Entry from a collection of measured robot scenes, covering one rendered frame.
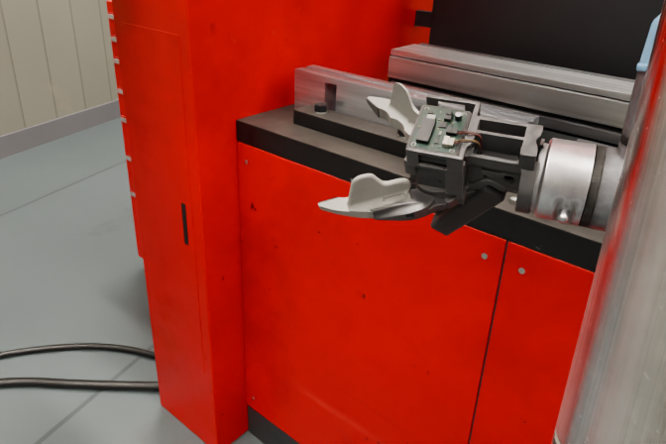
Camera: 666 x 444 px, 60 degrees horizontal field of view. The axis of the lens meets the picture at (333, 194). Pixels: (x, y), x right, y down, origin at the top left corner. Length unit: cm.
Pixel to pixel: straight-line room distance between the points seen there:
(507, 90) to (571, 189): 73
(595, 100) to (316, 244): 59
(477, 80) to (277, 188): 48
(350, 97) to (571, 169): 66
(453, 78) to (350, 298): 53
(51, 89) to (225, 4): 277
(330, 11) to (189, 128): 43
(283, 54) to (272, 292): 52
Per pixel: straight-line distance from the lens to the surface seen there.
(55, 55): 384
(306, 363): 132
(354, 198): 55
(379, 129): 106
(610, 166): 54
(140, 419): 176
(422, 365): 109
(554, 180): 53
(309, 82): 119
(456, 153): 52
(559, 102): 121
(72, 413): 183
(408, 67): 136
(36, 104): 378
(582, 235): 84
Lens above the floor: 124
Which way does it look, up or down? 25 degrees down
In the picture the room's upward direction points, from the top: 2 degrees clockwise
